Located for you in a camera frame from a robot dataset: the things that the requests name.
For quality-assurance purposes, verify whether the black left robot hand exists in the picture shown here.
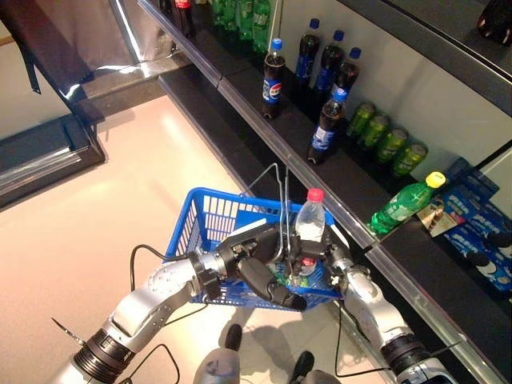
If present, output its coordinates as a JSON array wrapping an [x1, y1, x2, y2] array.
[[218, 222, 308, 312]]

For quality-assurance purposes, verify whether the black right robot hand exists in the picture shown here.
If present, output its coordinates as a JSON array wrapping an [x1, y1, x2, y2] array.
[[290, 226, 354, 282]]

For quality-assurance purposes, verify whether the water bottle red label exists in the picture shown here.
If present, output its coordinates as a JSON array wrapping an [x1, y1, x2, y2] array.
[[294, 187, 327, 277]]

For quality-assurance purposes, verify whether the blue plastic shopping basket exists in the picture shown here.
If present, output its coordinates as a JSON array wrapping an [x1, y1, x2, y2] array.
[[163, 162, 347, 314]]

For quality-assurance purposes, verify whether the silver left robot leg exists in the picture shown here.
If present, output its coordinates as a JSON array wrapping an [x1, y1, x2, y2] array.
[[194, 323, 244, 384]]

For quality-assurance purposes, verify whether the silver robot leg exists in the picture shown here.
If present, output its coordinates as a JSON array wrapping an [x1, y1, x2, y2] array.
[[289, 350, 342, 384], [194, 323, 244, 384]]

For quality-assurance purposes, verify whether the black base deck board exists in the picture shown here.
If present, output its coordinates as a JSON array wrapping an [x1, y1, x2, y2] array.
[[223, 135, 385, 361], [158, 66, 257, 169]]

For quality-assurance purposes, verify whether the silver right robot leg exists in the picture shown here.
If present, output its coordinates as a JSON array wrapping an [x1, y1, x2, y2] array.
[[289, 350, 342, 384]]

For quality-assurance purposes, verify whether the green soda can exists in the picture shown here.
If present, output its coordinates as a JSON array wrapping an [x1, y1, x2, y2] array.
[[375, 127, 409, 164], [346, 102, 377, 139], [357, 113, 391, 152], [390, 142, 429, 178]]

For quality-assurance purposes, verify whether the blue Oreo cookie box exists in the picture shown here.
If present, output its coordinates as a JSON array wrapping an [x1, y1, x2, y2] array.
[[442, 223, 512, 293]]

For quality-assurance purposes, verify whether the blue white carton box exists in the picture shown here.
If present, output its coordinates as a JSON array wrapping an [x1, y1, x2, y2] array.
[[444, 157, 473, 185]]

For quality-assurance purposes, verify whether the dark stone floor plinth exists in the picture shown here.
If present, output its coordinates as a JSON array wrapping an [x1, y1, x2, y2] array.
[[70, 51, 193, 121]]

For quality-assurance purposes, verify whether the shelf board plain grey edge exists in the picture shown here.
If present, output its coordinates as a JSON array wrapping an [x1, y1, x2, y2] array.
[[335, 0, 512, 116]]

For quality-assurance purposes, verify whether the black framed display stand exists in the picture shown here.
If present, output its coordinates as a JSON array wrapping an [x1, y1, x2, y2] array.
[[0, 0, 107, 209]]

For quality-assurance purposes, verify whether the large Pepsi bottle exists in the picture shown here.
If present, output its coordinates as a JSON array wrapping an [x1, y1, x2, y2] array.
[[475, 0, 512, 44]]

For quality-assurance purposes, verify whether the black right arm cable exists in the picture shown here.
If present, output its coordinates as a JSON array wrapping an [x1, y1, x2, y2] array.
[[334, 299, 392, 379]]

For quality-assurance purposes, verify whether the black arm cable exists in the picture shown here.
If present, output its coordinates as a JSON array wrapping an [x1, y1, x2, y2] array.
[[334, 299, 392, 379], [119, 244, 209, 384]]

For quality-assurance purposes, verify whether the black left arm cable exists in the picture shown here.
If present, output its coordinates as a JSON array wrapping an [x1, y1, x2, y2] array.
[[119, 244, 209, 384]]

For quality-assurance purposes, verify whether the dark metal wall post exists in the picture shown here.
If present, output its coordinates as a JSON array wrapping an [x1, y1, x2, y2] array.
[[107, 0, 145, 65]]

